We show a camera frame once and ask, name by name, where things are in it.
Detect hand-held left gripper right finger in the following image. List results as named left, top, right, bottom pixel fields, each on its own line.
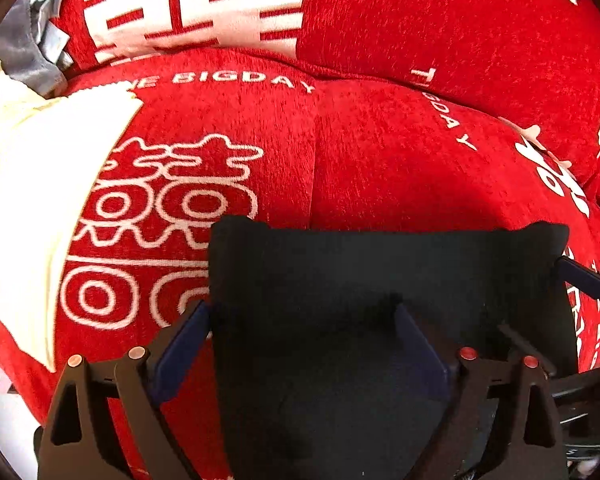
left=393, top=303, right=572, bottom=480

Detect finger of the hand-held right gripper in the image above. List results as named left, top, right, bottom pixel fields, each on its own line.
left=556, top=256, right=600, bottom=307
left=496, top=323, right=559, bottom=378

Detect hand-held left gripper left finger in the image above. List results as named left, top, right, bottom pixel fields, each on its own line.
left=34, top=299, right=222, bottom=480

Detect black pants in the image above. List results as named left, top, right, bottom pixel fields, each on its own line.
left=207, top=215, right=581, bottom=480

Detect red seat cushion white lettering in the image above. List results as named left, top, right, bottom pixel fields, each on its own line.
left=310, top=75, right=600, bottom=377

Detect cream white cloth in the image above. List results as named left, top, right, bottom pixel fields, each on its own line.
left=0, top=50, right=144, bottom=372

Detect plain red back cushion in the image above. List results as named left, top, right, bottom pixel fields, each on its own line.
left=295, top=0, right=600, bottom=183

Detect silver foil packet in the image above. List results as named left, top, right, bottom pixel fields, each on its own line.
left=39, top=24, right=75, bottom=70

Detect grey cloth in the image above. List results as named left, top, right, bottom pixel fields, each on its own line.
left=0, top=0, right=74, bottom=99

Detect red back cushion block print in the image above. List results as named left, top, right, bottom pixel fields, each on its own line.
left=50, top=0, right=312, bottom=77

